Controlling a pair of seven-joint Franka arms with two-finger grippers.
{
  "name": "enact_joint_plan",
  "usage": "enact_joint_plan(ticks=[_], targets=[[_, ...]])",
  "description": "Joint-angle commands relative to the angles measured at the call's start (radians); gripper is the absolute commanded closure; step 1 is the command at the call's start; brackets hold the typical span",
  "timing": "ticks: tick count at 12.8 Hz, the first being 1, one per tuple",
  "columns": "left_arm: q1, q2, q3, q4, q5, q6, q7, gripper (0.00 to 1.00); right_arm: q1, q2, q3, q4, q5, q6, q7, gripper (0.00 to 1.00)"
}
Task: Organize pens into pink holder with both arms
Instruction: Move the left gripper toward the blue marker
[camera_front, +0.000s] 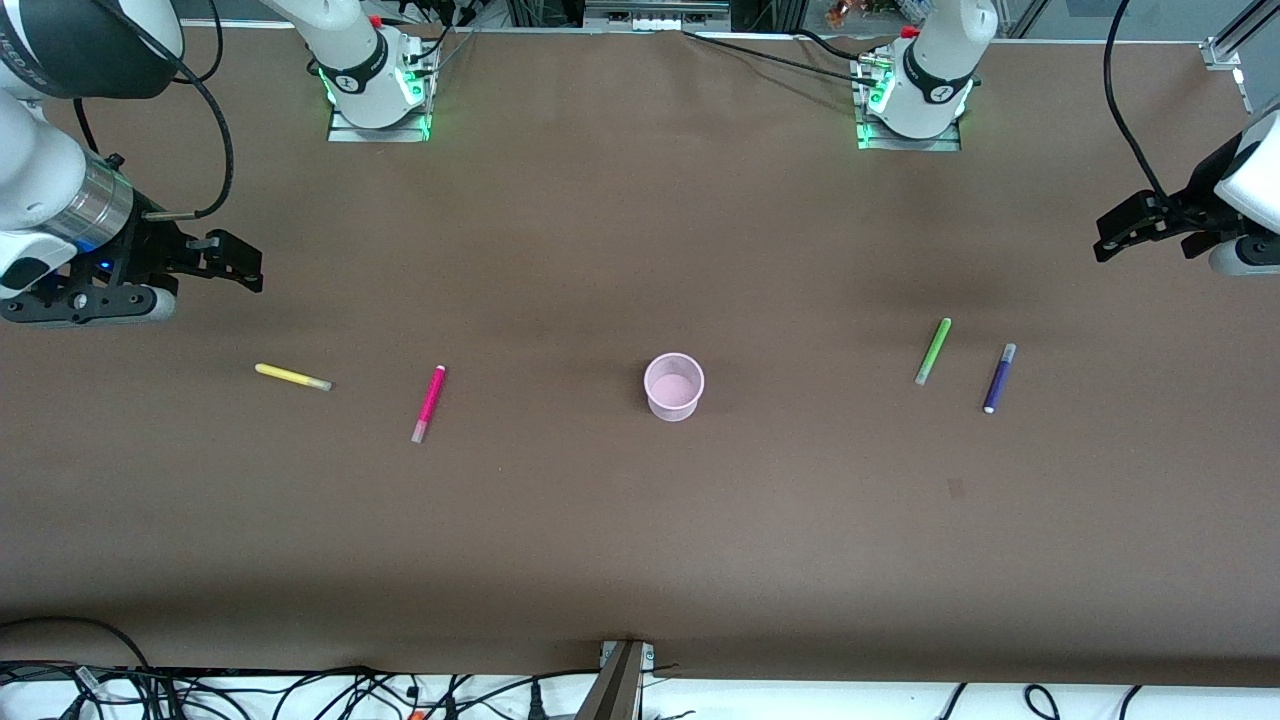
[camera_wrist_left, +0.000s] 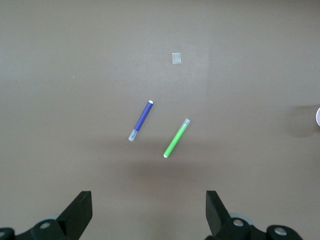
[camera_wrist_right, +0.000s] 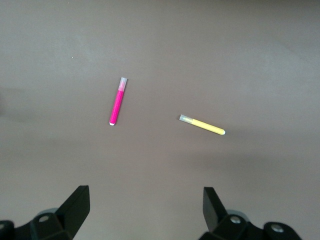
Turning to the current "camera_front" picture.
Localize purple marker pen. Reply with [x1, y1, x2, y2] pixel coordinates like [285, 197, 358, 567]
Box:
[982, 343, 1018, 415]

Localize pink marker pen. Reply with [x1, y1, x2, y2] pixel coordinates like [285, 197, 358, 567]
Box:
[410, 364, 447, 444]

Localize pink plastic pen holder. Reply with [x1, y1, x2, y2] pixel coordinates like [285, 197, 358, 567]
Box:
[643, 352, 706, 423]

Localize yellow marker pen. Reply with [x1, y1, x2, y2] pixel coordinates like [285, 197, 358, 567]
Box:
[254, 362, 333, 392]

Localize green marker pen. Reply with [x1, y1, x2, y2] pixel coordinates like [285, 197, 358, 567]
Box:
[914, 317, 953, 387]

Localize white power strip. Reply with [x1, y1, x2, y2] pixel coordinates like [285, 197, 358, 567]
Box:
[583, 0, 732, 31]

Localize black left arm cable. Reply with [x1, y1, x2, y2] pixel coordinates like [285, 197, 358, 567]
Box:
[1103, 0, 1173, 201]

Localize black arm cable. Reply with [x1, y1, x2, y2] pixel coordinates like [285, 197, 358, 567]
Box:
[74, 0, 236, 221]
[1103, 0, 1173, 201]

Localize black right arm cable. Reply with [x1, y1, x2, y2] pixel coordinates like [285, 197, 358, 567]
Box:
[74, 0, 236, 221]

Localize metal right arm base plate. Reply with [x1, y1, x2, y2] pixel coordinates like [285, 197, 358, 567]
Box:
[327, 60, 434, 144]

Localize aluminium corner frame bracket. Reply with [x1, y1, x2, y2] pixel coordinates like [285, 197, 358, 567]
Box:
[1200, 0, 1280, 73]

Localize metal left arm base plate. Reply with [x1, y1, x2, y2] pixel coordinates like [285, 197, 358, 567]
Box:
[853, 50, 964, 153]

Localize black looping floor cable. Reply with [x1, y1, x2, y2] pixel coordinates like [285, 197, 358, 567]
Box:
[0, 616, 153, 673]

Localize black cable on table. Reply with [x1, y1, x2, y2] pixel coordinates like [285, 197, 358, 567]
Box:
[682, 29, 881, 87]

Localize tangled black floor cables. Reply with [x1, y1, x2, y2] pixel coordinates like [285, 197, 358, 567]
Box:
[0, 662, 601, 720]

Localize aluminium frame post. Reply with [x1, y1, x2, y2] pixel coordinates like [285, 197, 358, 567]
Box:
[578, 640, 656, 720]

